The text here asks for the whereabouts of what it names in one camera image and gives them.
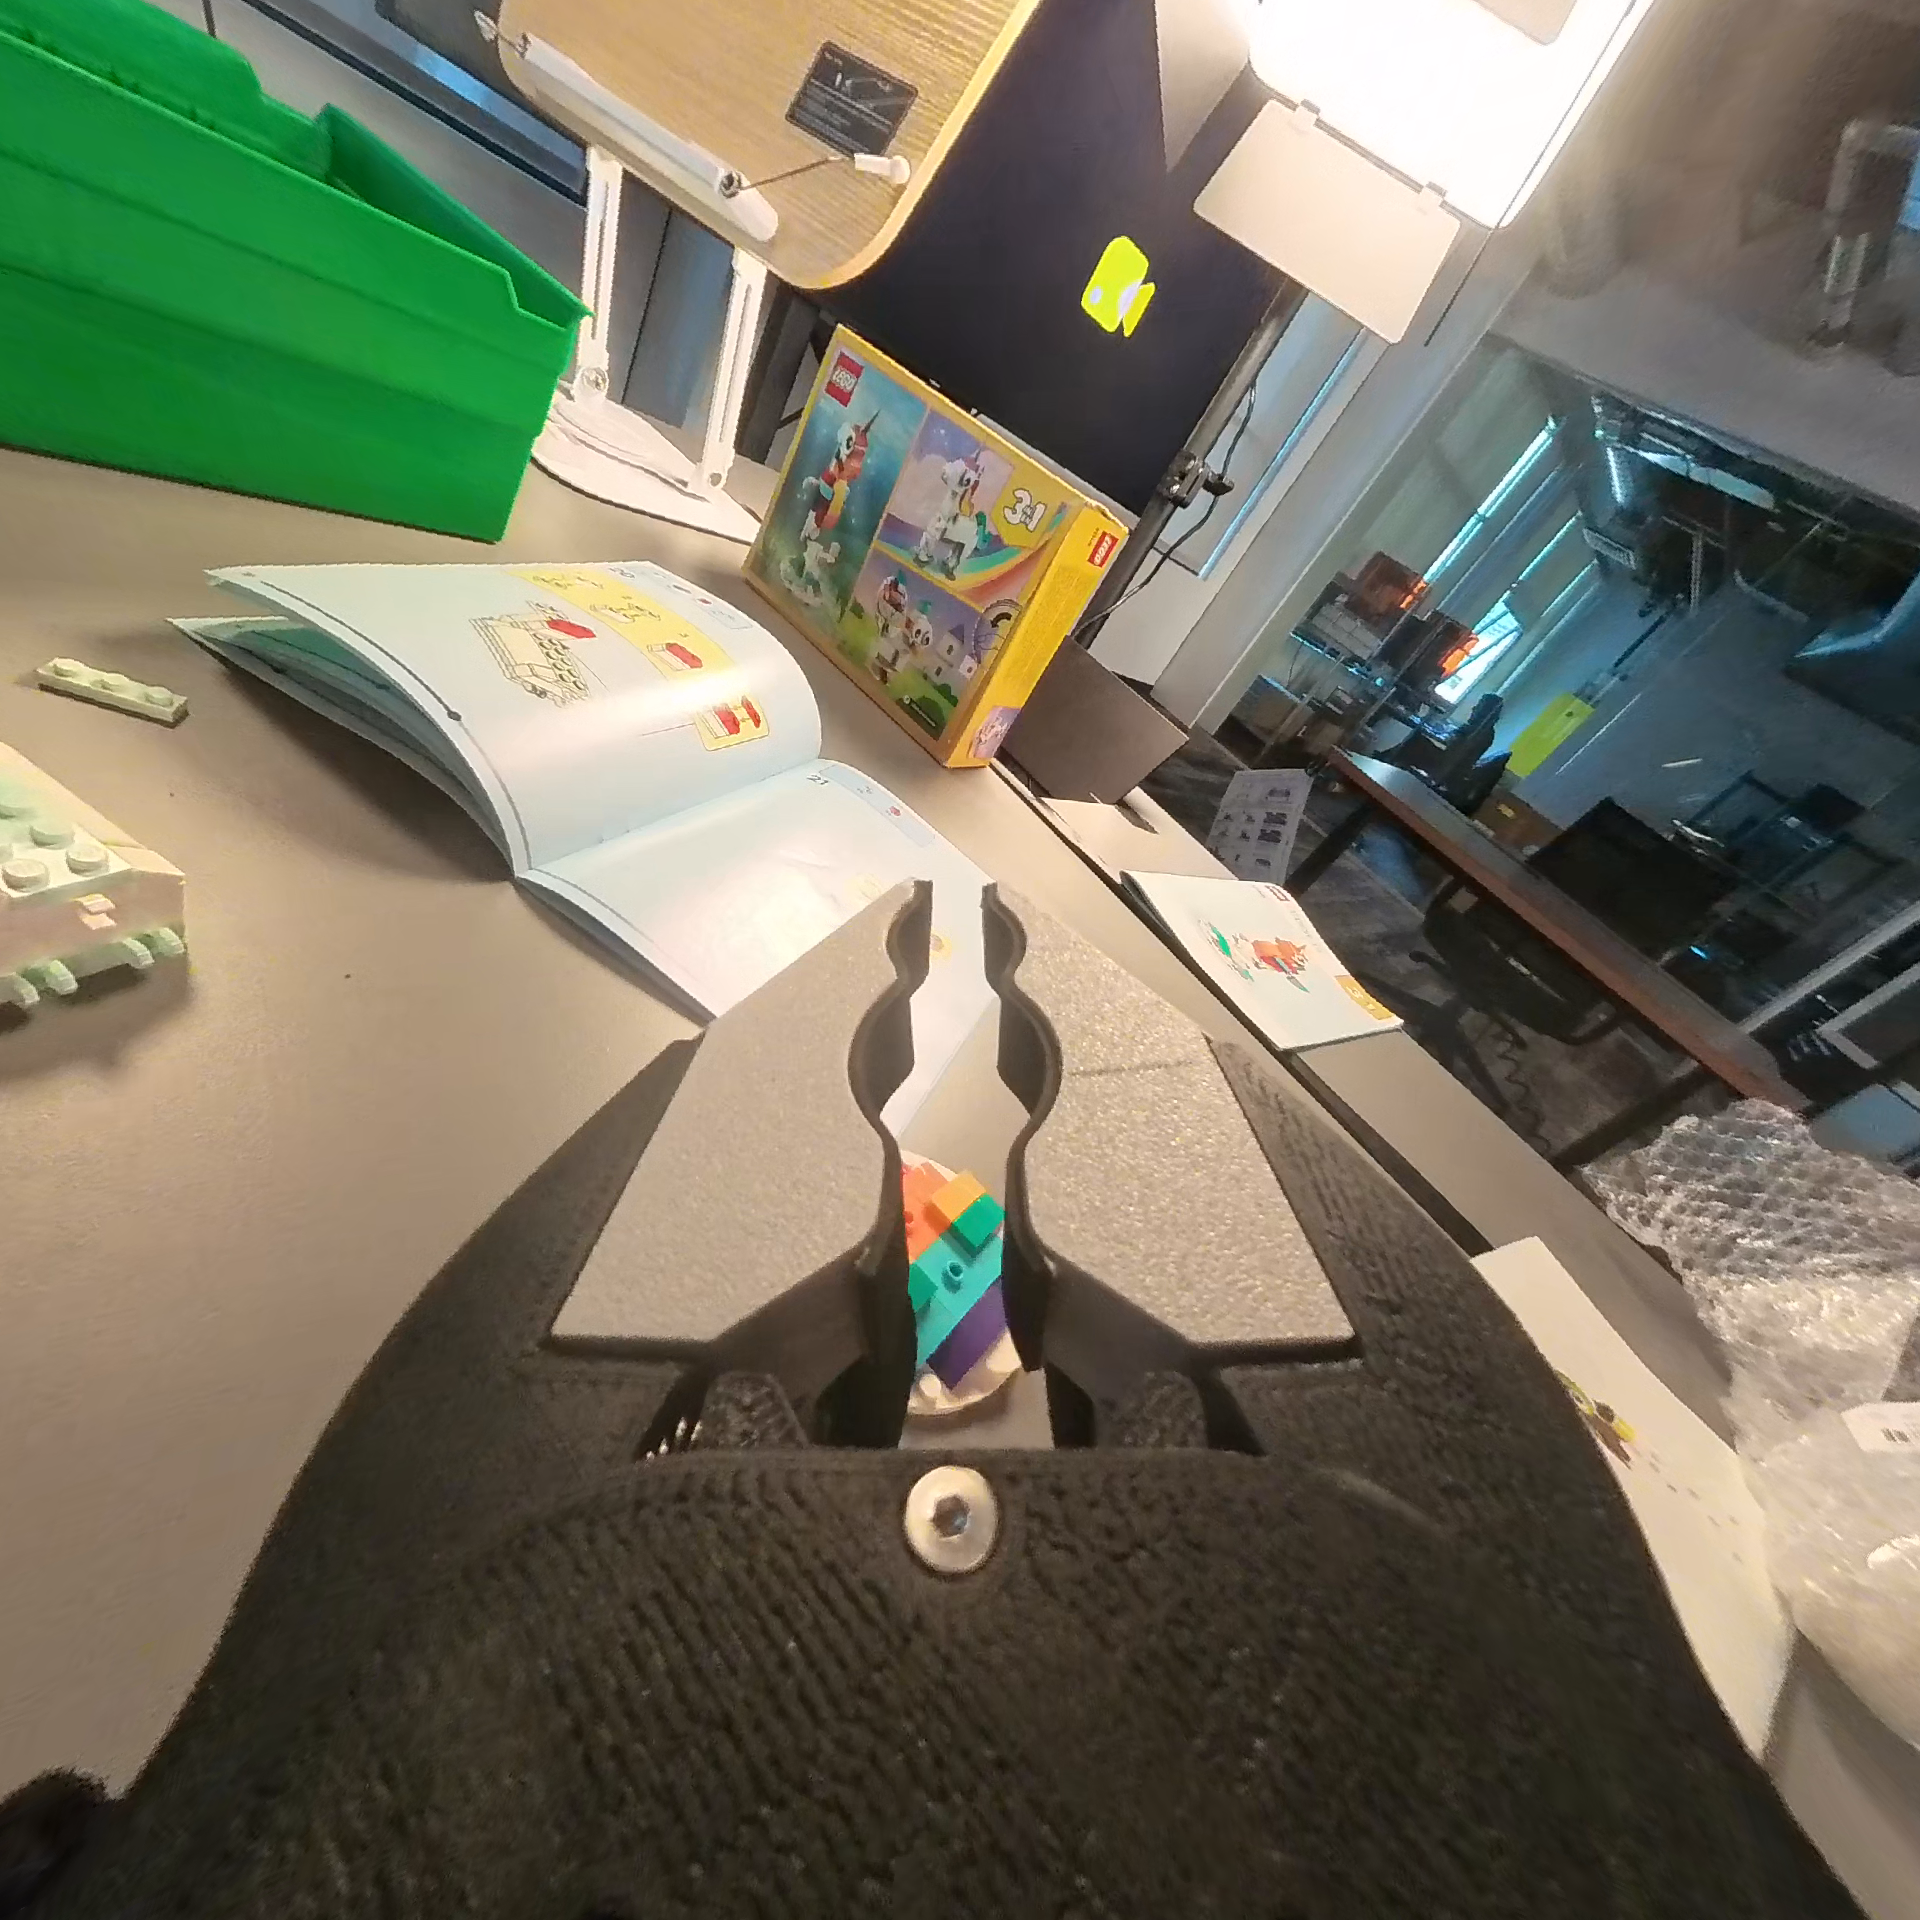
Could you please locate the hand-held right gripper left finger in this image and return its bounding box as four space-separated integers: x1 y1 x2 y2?
549 880 933 1364

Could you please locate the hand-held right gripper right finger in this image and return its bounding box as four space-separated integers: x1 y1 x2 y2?
982 882 1361 1369

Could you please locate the colourful lego piece cluster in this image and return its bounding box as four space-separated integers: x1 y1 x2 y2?
900 1153 1025 1425

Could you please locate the open lego instruction booklet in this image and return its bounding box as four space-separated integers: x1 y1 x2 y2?
170 561 999 1024

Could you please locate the yellow lego set box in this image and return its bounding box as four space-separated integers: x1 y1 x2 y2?
743 325 1130 771

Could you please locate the pale green lego assembly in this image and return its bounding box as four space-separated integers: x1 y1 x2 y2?
0 746 193 1016

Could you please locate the pale green lego plate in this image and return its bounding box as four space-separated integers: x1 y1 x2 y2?
37 656 193 726

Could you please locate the small closed instruction booklet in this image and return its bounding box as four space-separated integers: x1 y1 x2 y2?
1123 867 1405 1049

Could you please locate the dark grey box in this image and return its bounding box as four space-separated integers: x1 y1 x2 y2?
1002 637 1194 806

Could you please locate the long wooden table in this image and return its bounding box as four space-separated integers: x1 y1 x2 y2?
1282 746 1809 1108

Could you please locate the black office chair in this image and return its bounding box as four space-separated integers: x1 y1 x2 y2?
1417 692 1510 805

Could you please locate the white paper sheet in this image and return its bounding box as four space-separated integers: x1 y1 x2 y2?
1470 1236 1797 1764

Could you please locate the bubble wrap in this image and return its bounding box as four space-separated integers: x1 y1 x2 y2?
1581 1097 1920 1403

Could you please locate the black light stand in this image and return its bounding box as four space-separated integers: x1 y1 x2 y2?
1076 286 1305 649

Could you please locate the clear plastic bag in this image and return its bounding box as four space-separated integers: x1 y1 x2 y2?
1717 1358 1920 1694

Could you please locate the wooden tilted stand board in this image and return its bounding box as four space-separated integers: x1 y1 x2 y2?
532 12 913 544

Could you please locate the green plastic bin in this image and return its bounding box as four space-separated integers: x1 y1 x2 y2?
0 0 590 544

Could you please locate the studio light panel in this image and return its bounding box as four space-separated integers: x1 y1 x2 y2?
1194 0 1659 345

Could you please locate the wooden board with black label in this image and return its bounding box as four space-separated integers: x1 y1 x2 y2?
477 0 1041 291

